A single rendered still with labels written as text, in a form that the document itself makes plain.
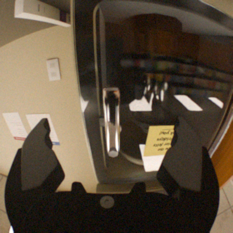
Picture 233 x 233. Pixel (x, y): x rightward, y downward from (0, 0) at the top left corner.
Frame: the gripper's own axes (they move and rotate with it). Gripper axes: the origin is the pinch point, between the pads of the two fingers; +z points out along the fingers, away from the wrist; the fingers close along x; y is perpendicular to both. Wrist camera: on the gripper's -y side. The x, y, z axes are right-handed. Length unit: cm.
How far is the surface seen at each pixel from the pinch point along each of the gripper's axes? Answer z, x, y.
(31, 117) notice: 49, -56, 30
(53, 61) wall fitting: 48, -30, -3
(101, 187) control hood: 4.3, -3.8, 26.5
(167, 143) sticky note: 4.5, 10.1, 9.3
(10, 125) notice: 49, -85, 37
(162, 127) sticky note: 4.5, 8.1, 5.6
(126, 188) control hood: 3.9, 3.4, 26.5
